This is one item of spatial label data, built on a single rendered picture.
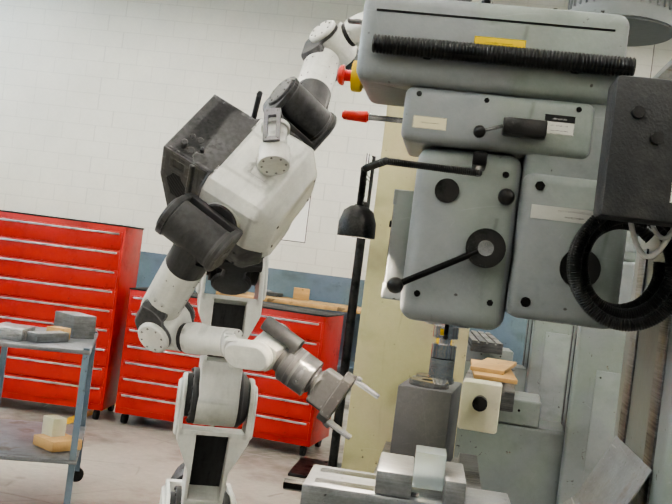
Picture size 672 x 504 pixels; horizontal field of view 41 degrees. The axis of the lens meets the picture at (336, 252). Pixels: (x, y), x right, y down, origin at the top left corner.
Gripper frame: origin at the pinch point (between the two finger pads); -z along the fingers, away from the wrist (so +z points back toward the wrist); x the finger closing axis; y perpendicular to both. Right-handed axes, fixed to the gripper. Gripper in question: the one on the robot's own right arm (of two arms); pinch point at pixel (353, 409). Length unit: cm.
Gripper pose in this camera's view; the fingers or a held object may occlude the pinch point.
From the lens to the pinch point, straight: 194.6
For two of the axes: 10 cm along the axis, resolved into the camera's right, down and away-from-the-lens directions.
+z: -8.1, -5.6, 1.6
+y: 1.5, 0.6, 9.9
